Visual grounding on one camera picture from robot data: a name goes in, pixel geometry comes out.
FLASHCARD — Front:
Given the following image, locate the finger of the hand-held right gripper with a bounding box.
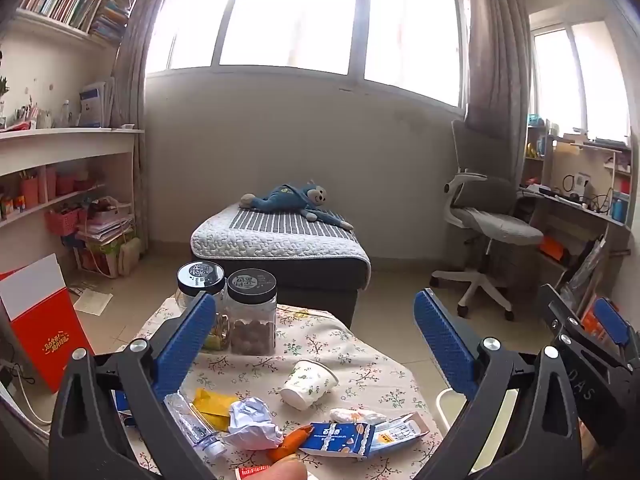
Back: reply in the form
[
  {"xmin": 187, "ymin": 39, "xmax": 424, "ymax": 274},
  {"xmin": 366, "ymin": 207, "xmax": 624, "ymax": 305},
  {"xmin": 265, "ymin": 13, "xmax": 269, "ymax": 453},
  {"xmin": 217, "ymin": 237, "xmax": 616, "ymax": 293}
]
[
  {"xmin": 539, "ymin": 284, "xmax": 583, "ymax": 346},
  {"xmin": 582, "ymin": 297, "xmax": 640, "ymax": 367}
]

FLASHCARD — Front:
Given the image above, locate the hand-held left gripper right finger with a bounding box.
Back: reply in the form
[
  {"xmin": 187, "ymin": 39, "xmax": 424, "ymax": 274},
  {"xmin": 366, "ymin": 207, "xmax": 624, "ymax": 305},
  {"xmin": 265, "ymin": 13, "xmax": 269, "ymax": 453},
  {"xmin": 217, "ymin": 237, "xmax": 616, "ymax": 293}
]
[{"xmin": 413, "ymin": 288, "xmax": 583, "ymax": 480}]

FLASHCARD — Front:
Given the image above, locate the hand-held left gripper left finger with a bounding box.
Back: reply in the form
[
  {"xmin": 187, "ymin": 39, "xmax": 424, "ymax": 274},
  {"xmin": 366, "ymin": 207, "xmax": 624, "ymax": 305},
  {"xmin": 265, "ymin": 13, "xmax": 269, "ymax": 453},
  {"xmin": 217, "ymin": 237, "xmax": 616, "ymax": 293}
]
[{"xmin": 48, "ymin": 290, "xmax": 218, "ymax": 480}]

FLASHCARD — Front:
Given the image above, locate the yellow snack wrapper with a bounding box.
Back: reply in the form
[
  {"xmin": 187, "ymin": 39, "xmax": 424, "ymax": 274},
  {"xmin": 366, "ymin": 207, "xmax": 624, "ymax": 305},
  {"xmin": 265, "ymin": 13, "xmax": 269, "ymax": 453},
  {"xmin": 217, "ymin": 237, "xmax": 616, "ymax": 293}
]
[{"xmin": 192, "ymin": 388, "xmax": 241, "ymax": 432}]

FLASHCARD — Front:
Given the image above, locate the clear plastic bottle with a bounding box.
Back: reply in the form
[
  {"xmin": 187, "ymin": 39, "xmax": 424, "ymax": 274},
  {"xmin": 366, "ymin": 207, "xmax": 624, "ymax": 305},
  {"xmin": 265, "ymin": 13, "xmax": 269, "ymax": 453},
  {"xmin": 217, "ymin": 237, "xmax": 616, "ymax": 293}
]
[{"xmin": 164, "ymin": 392, "xmax": 226, "ymax": 457}]

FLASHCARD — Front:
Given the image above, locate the small white box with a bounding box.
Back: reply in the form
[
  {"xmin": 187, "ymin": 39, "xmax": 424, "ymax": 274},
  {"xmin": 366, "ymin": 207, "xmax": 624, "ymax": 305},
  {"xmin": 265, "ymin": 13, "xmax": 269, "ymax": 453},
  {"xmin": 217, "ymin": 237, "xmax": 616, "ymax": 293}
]
[{"xmin": 372, "ymin": 411, "xmax": 431, "ymax": 446}]

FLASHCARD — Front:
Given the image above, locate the white paper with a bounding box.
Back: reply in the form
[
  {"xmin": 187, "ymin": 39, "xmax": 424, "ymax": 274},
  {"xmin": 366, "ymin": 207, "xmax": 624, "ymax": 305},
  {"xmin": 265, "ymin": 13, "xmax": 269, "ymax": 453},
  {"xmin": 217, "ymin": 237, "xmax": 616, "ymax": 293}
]
[{"xmin": 222, "ymin": 396, "xmax": 284, "ymax": 451}]

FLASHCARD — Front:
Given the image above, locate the printed paper cup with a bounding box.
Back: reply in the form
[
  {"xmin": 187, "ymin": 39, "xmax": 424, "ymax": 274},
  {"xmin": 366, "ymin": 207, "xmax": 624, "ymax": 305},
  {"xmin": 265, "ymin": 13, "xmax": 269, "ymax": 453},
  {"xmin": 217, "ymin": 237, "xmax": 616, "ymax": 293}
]
[{"xmin": 280, "ymin": 358, "xmax": 339, "ymax": 411}]

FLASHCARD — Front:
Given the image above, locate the blue and white carton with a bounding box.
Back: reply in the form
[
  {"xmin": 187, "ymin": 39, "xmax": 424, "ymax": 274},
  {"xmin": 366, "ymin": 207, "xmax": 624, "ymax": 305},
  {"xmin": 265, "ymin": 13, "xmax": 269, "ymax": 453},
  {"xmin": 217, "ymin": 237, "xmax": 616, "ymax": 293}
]
[{"xmin": 303, "ymin": 421, "xmax": 376, "ymax": 461}]

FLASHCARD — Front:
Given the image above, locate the orange peel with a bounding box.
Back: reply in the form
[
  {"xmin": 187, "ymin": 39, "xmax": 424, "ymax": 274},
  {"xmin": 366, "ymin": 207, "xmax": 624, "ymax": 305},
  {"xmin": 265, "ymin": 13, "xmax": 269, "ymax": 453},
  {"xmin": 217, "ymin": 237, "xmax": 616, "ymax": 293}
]
[{"xmin": 266, "ymin": 424, "xmax": 315, "ymax": 462}]

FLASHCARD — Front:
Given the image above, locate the person's left hand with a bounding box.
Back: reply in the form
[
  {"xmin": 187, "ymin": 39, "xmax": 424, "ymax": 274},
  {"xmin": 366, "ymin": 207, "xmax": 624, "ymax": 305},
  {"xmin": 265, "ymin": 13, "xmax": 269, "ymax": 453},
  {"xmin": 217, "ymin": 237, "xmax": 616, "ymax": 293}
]
[{"xmin": 260, "ymin": 452, "xmax": 308, "ymax": 480}]

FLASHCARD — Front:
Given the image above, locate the clear jar with nuts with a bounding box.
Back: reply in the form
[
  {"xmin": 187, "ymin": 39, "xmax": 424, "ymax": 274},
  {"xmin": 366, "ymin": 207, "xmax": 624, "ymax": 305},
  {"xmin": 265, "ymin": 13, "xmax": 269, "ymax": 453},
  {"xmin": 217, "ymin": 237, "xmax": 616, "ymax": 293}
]
[{"xmin": 176, "ymin": 261, "xmax": 231, "ymax": 353}]

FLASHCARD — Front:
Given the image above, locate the orange box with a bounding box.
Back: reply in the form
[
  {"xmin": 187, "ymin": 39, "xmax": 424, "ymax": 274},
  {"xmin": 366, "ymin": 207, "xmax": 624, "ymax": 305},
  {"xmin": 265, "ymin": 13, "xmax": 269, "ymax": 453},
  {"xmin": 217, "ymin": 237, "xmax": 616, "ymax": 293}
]
[{"xmin": 539, "ymin": 235, "xmax": 566, "ymax": 263}]

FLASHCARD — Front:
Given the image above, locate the clear jar with brown balls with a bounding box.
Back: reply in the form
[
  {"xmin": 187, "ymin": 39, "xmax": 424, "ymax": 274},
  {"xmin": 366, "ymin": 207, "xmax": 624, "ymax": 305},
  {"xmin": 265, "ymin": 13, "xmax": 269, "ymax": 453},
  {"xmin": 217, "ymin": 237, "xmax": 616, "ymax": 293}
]
[{"xmin": 226, "ymin": 268, "xmax": 277, "ymax": 356}]

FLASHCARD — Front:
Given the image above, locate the wooden desk with hutch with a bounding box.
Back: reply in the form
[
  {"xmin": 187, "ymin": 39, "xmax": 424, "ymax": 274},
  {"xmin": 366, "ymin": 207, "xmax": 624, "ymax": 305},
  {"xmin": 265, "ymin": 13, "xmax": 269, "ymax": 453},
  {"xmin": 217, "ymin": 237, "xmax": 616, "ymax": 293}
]
[{"xmin": 520, "ymin": 125, "xmax": 633, "ymax": 321}]

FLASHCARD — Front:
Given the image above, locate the floral tablecloth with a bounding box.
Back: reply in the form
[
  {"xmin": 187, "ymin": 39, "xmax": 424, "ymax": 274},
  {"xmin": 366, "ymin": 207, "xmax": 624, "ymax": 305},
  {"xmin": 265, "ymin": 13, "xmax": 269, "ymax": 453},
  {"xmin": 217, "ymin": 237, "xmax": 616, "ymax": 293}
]
[{"xmin": 117, "ymin": 295, "xmax": 443, "ymax": 480}]

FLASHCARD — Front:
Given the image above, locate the paper sheet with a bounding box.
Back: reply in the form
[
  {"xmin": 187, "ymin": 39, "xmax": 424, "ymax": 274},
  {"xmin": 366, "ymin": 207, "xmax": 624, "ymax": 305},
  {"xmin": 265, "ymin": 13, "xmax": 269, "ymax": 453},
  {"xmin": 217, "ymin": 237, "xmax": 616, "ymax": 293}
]
[{"xmin": 75, "ymin": 287, "xmax": 113, "ymax": 316}]

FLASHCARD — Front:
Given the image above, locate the grey office chair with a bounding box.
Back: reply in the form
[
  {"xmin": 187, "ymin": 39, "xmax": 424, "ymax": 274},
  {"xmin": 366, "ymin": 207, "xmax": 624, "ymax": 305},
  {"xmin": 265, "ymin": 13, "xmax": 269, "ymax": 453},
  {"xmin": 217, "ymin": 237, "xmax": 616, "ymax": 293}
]
[{"xmin": 430, "ymin": 120, "xmax": 545, "ymax": 322}]

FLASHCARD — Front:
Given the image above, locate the red and white box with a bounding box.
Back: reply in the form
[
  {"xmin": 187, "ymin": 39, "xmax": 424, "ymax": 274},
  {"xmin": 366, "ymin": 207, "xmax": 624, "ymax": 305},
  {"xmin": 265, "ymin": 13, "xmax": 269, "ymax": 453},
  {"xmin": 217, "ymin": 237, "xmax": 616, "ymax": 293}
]
[{"xmin": 0, "ymin": 253, "xmax": 96, "ymax": 393}]

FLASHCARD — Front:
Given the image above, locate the dark ottoman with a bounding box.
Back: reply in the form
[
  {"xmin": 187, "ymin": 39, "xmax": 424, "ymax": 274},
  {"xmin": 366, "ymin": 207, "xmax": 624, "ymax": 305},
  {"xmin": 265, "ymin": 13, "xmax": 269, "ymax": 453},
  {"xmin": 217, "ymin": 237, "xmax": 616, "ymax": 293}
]
[{"xmin": 192, "ymin": 255, "xmax": 361, "ymax": 331}]

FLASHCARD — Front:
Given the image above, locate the stack of papers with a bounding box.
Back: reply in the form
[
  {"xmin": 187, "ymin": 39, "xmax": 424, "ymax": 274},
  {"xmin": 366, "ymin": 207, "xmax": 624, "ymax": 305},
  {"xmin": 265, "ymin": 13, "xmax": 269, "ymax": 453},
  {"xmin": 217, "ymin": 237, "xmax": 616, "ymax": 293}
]
[{"xmin": 75, "ymin": 200, "xmax": 136, "ymax": 246}]

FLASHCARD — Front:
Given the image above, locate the pink basket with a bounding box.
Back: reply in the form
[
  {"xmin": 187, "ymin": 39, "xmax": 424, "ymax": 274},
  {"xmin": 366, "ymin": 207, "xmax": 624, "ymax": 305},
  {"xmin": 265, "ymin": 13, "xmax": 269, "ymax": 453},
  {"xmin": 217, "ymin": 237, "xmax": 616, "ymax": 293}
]
[{"xmin": 45, "ymin": 207, "xmax": 83, "ymax": 236}]

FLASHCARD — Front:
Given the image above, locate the blue monkey plush toy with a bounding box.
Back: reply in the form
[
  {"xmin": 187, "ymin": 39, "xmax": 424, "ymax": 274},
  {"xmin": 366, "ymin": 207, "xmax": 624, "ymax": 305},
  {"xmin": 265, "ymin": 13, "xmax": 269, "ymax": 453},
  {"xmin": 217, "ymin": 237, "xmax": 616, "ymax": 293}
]
[{"xmin": 239, "ymin": 180, "xmax": 353, "ymax": 232}]

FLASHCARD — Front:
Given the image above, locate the white shelf unit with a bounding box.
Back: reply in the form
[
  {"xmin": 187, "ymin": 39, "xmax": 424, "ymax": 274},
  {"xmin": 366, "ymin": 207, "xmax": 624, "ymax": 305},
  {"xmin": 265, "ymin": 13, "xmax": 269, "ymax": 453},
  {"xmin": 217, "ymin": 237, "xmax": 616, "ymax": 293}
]
[{"xmin": 0, "ymin": 127, "xmax": 146, "ymax": 281}]

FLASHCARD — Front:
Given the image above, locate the small side window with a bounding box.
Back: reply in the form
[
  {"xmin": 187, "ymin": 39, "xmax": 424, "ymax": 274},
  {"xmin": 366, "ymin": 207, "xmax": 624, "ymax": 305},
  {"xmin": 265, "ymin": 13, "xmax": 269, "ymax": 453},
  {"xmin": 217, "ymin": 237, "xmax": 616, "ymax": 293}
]
[{"xmin": 530, "ymin": 22, "xmax": 631, "ymax": 143}]

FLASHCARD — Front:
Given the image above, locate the blue and white box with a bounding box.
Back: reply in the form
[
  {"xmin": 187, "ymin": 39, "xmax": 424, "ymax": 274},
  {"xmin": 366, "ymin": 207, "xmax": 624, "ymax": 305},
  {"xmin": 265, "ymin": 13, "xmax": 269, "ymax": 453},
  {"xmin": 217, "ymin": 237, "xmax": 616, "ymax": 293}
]
[{"xmin": 79, "ymin": 81, "xmax": 113, "ymax": 128}]

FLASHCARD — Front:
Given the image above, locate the grey curtain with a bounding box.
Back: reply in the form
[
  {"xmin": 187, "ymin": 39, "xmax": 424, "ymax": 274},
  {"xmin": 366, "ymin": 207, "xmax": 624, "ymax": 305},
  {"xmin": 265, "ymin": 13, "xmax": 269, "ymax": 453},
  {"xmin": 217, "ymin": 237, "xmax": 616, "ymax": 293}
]
[
  {"xmin": 107, "ymin": 0, "xmax": 201, "ymax": 256},
  {"xmin": 465, "ymin": 0, "xmax": 531, "ymax": 181}
]

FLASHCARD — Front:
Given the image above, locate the large window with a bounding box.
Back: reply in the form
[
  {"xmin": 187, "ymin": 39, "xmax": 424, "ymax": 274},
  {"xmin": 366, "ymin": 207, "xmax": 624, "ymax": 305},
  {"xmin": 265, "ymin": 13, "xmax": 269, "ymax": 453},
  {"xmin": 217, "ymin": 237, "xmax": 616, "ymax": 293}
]
[{"xmin": 145, "ymin": 0, "xmax": 468, "ymax": 108}]

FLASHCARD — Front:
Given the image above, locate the white cable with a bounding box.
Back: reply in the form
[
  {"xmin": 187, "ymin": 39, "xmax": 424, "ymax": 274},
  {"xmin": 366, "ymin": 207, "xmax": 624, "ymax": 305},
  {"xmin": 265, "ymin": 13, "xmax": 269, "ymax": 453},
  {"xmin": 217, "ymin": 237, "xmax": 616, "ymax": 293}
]
[{"xmin": 0, "ymin": 360, "xmax": 51, "ymax": 426}]

